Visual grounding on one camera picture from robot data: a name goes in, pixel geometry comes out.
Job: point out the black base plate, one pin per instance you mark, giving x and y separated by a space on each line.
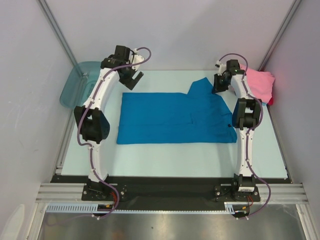
162 193

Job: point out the pink folded t-shirt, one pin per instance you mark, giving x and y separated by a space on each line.
260 83

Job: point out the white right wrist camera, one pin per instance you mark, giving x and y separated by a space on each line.
221 67

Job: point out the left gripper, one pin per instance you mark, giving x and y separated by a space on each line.
131 82

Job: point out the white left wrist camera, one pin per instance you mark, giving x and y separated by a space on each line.
135 58

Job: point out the white slotted cable duct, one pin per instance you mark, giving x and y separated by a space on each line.
95 209

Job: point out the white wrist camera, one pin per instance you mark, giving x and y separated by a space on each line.
135 58
221 67

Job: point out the aluminium front rail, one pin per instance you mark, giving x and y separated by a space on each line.
72 192

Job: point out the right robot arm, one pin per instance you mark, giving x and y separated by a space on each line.
246 117

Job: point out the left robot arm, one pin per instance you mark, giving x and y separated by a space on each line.
92 125

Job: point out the left aluminium frame post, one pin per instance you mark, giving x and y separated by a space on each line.
49 15

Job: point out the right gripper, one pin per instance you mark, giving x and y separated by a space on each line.
219 85

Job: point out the aluminium frame post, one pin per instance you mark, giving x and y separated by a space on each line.
280 33
49 15

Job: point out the teal translucent plastic bin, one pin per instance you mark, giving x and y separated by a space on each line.
80 84

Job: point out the right aluminium frame post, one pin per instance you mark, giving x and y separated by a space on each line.
280 33

